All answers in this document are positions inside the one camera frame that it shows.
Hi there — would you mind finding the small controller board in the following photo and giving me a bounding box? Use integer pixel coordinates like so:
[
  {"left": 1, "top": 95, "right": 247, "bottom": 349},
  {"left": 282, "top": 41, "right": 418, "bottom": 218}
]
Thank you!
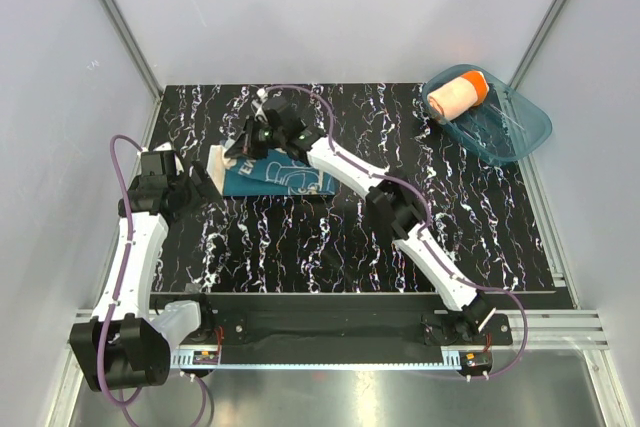
[
  {"left": 193, "top": 350, "right": 220, "bottom": 365},
  {"left": 461, "top": 350, "right": 493, "bottom": 376}
]

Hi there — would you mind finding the orange Doraemon towel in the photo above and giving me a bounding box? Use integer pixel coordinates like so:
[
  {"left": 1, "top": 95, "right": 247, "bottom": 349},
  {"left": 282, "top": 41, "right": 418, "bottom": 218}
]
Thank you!
[{"left": 427, "top": 70, "right": 489, "bottom": 121}]

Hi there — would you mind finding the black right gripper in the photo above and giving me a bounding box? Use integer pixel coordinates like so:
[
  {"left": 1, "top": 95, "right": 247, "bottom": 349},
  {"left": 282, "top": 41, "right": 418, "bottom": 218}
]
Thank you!
[{"left": 225, "top": 118, "right": 284, "bottom": 163}]

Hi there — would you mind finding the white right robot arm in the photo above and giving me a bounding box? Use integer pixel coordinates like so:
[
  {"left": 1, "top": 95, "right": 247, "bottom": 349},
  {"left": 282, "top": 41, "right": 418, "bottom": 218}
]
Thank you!
[{"left": 224, "top": 96, "right": 496, "bottom": 344}]

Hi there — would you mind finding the teal transparent plastic bin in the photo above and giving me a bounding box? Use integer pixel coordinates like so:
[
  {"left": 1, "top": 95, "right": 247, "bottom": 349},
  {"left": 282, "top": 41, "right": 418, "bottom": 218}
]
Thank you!
[{"left": 421, "top": 64, "right": 552, "bottom": 166}]

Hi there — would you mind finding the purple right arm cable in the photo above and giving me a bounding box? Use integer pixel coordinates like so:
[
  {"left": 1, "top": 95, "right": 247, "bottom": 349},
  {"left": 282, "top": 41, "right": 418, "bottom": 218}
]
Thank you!
[{"left": 257, "top": 84, "right": 529, "bottom": 381}]

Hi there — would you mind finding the aluminium front rail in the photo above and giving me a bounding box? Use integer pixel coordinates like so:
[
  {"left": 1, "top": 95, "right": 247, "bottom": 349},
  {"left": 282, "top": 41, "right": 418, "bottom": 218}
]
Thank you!
[{"left": 64, "top": 309, "right": 611, "bottom": 371}]

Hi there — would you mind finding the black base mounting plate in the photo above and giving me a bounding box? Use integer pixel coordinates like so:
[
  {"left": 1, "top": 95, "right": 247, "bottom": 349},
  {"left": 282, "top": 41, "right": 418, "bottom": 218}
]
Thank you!
[{"left": 158, "top": 291, "right": 514, "bottom": 348}]

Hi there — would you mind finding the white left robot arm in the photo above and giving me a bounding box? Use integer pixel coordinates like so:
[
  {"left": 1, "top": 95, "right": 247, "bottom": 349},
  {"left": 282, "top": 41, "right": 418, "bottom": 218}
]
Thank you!
[{"left": 69, "top": 142, "right": 217, "bottom": 394}]

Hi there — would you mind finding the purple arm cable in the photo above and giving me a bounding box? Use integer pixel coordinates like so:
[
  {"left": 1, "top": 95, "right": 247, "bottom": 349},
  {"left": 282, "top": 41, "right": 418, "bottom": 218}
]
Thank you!
[
  {"left": 257, "top": 84, "right": 529, "bottom": 381},
  {"left": 97, "top": 134, "right": 216, "bottom": 426}
]

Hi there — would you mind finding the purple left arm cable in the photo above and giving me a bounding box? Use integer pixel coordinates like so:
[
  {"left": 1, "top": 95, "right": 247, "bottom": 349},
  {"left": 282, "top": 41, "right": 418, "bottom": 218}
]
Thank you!
[{"left": 97, "top": 134, "right": 216, "bottom": 426}]

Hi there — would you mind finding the teal Doraemon towel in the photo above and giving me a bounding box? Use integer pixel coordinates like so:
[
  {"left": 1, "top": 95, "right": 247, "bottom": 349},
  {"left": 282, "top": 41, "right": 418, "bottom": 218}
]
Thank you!
[{"left": 207, "top": 140, "right": 336, "bottom": 197}]

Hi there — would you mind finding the right small controller board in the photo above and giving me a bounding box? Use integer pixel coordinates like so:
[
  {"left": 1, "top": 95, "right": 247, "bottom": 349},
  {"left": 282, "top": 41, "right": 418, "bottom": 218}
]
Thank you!
[{"left": 461, "top": 350, "right": 493, "bottom": 376}]

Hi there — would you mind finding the left small controller board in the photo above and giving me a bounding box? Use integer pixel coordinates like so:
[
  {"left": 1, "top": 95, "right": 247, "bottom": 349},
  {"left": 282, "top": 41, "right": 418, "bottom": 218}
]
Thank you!
[{"left": 193, "top": 350, "right": 220, "bottom": 365}]

